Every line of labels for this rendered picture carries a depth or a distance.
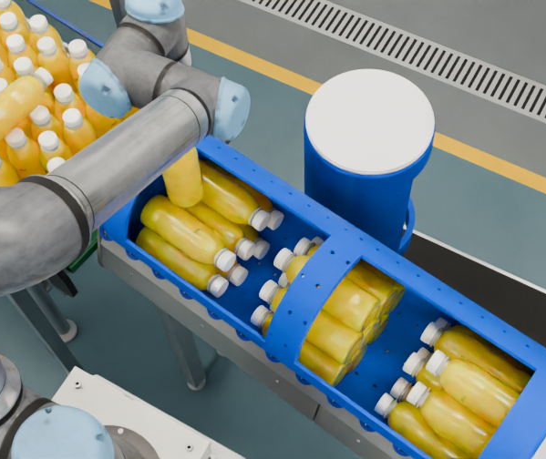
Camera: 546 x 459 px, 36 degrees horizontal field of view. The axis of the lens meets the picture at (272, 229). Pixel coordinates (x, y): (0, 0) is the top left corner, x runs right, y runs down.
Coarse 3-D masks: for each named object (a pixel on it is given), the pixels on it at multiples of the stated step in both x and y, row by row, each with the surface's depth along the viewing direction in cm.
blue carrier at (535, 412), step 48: (144, 192) 168; (288, 192) 154; (288, 240) 172; (336, 240) 146; (192, 288) 155; (240, 288) 171; (288, 288) 143; (432, 288) 143; (288, 336) 144; (384, 336) 165; (384, 384) 161; (528, 384) 132; (384, 432) 142; (528, 432) 129
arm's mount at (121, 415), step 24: (72, 384) 133; (96, 384) 133; (96, 408) 131; (120, 408) 131; (144, 408) 131; (120, 432) 129; (144, 432) 129; (168, 432) 129; (192, 432) 128; (144, 456) 127; (168, 456) 127; (192, 456) 127
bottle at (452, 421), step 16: (432, 400) 142; (448, 400) 141; (432, 416) 141; (448, 416) 140; (464, 416) 139; (448, 432) 140; (464, 432) 139; (480, 432) 138; (464, 448) 139; (480, 448) 138
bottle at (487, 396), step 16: (448, 368) 139; (464, 368) 138; (480, 368) 139; (448, 384) 139; (464, 384) 137; (480, 384) 137; (496, 384) 137; (464, 400) 138; (480, 400) 136; (496, 400) 136; (512, 400) 135; (480, 416) 138; (496, 416) 136
